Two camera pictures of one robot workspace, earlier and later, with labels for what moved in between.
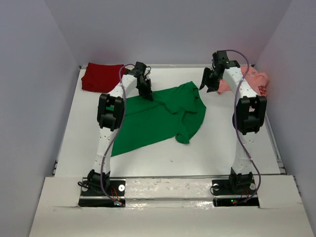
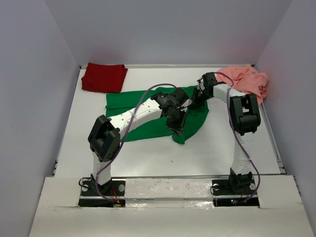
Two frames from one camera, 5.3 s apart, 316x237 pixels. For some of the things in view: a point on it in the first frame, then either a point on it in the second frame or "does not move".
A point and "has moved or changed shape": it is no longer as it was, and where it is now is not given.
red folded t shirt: [101, 78] does not move
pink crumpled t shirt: [259, 82] does not move
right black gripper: [205, 81] → [195, 102]
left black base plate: [115, 197] does not move
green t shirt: [178, 110] has moved or changed shape
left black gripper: [147, 94] → [178, 127]
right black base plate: [241, 186] does not move
